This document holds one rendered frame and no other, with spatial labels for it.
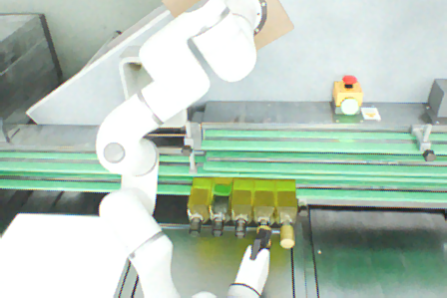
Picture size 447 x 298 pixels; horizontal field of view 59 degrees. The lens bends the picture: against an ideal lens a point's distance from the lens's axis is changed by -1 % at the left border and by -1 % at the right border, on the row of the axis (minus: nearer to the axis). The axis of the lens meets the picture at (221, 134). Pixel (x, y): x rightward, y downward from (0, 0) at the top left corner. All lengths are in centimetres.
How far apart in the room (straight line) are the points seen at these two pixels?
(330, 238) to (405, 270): 21
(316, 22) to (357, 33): 11
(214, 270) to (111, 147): 48
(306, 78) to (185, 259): 62
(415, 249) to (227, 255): 53
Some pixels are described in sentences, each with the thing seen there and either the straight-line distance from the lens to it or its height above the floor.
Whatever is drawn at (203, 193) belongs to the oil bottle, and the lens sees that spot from 109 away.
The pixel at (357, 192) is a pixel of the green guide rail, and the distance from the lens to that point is 120.
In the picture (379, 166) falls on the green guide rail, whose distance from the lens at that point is 116.
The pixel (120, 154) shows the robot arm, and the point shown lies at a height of 122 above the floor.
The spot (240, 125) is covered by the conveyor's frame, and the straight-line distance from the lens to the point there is 112.
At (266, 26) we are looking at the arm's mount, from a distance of 109.
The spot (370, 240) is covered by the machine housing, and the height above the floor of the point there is 101.
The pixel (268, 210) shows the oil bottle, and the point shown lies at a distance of 104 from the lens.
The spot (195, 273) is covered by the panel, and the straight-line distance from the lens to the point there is 111.
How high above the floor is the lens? 180
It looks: 54 degrees down
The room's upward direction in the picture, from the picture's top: 170 degrees counter-clockwise
